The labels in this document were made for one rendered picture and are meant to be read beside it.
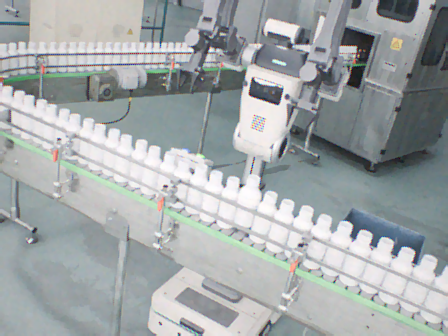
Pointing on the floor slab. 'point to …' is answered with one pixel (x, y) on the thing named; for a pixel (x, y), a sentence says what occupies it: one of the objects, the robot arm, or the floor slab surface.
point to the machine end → (389, 80)
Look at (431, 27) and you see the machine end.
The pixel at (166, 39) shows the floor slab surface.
